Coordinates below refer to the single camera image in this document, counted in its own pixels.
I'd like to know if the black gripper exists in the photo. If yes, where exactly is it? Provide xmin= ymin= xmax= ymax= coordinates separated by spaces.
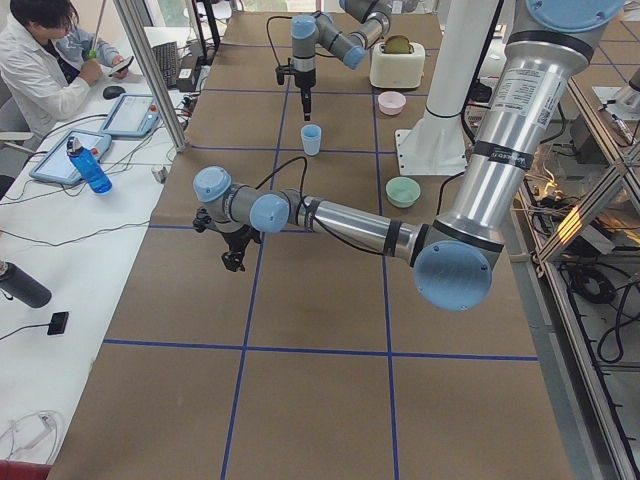
xmin=275 ymin=57 xmax=316 ymax=121
xmin=192 ymin=207 xmax=262 ymax=272

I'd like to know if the light blue cup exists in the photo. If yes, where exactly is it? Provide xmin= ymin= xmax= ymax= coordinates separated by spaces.
xmin=300 ymin=124 xmax=322 ymax=156

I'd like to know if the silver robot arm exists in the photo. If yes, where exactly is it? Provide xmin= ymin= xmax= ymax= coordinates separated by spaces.
xmin=193 ymin=1 xmax=622 ymax=311
xmin=275 ymin=1 xmax=392 ymax=122

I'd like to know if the pink plastic bowl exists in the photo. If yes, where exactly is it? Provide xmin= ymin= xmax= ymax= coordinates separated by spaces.
xmin=377 ymin=91 xmax=406 ymax=116

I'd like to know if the cream two-slot toaster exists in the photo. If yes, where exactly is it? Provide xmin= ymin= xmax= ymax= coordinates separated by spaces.
xmin=369 ymin=42 xmax=426 ymax=89

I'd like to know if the brown toast slice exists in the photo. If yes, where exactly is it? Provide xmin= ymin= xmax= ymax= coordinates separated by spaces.
xmin=382 ymin=35 xmax=412 ymax=55

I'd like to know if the green plastic bowl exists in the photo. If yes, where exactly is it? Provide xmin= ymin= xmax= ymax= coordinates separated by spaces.
xmin=385 ymin=176 xmax=421 ymax=208

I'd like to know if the black keyboard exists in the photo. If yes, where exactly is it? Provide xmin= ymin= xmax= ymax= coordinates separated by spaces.
xmin=151 ymin=41 xmax=179 ymax=89

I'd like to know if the far teach pendant tablet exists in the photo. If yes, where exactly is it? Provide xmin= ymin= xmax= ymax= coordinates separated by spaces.
xmin=100 ymin=94 xmax=159 ymax=138

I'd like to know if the teach pendant tablet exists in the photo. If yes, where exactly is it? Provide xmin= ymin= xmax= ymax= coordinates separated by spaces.
xmin=29 ymin=129 xmax=112 ymax=186
xmin=100 ymin=94 xmax=159 ymax=138

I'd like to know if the blue water bottle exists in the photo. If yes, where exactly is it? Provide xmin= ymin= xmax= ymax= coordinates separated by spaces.
xmin=66 ymin=136 xmax=112 ymax=195

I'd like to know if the black smartphone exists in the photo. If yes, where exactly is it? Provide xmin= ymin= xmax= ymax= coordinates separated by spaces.
xmin=108 ymin=56 xmax=134 ymax=77

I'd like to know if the small black square device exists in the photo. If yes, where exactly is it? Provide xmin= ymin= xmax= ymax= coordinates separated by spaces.
xmin=47 ymin=311 xmax=69 ymax=336

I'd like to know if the black computer mouse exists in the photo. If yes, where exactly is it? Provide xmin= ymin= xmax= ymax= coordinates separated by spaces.
xmin=102 ymin=85 xmax=126 ymax=100

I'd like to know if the near teach pendant tablet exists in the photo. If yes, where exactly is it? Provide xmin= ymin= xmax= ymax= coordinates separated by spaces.
xmin=29 ymin=129 xmax=112 ymax=186

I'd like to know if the black thermos bottle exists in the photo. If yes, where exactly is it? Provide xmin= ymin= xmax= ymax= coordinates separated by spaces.
xmin=1 ymin=261 xmax=52 ymax=308

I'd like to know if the person in white coat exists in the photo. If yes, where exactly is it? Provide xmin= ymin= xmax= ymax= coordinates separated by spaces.
xmin=1 ymin=1 xmax=124 ymax=140

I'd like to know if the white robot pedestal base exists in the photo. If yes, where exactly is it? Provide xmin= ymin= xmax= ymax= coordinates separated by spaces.
xmin=395 ymin=0 xmax=503 ymax=176

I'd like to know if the aluminium frame post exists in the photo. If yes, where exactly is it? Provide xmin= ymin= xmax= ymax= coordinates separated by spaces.
xmin=113 ymin=0 xmax=187 ymax=153

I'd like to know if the white cable bundle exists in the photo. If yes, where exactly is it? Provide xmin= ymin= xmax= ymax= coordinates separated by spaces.
xmin=0 ymin=409 xmax=64 ymax=464

